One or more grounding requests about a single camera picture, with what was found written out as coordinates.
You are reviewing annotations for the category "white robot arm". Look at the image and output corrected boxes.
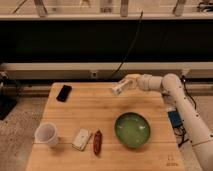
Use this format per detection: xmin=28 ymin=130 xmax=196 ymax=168
xmin=125 ymin=73 xmax=213 ymax=171

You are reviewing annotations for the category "green bowl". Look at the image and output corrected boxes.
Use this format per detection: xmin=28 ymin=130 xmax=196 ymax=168
xmin=114 ymin=112 xmax=151 ymax=148

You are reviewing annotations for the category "blue box on floor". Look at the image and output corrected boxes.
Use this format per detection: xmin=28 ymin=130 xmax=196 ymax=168
xmin=168 ymin=110 xmax=182 ymax=128

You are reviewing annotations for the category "black smartphone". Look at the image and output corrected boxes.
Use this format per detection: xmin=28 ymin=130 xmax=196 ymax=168
xmin=56 ymin=85 xmax=72 ymax=102

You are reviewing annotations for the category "red-brown sausage toy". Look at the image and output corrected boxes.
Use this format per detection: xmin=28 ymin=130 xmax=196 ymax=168
xmin=93 ymin=130 xmax=102 ymax=155

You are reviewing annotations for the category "white rectangular box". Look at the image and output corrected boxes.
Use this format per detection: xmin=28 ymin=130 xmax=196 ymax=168
xmin=72 ymin=128 xmax=92 ymax=151

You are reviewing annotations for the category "white plastic cup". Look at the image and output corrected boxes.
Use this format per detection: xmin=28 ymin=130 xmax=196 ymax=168
xmin=34 ymin=123 xmax=59 ymax=147

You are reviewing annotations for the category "black hanging cable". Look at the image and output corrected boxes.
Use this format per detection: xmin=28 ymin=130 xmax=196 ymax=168
xmin=106 ymin=10 xmax=145 ymax=80

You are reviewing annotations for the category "black floor cable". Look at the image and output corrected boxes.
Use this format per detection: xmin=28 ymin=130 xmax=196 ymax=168
xmin=173 ymin=75 xmax=198 ymax=148

